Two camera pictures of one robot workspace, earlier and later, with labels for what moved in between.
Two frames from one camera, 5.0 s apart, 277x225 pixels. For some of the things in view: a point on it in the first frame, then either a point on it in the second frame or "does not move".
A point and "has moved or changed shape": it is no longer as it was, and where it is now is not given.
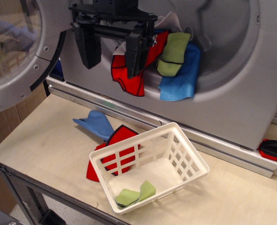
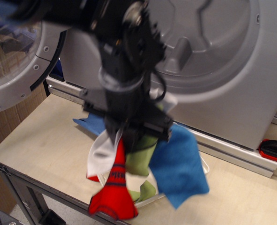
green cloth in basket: [125, 198] does not move
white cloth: [168, 23] -> [103, 153]
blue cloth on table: [97, 122] does not move
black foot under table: [51, 218] does not move
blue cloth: [183, 84] -> [178, 167]
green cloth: [172, 58] -> [137, 161]
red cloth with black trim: [119, 68] has moved or changed shape
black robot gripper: [113, 18] -> [128, 110]
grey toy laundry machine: [243, 71] does not move
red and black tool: [275, 150] does not move
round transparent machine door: [25, 38] does not move
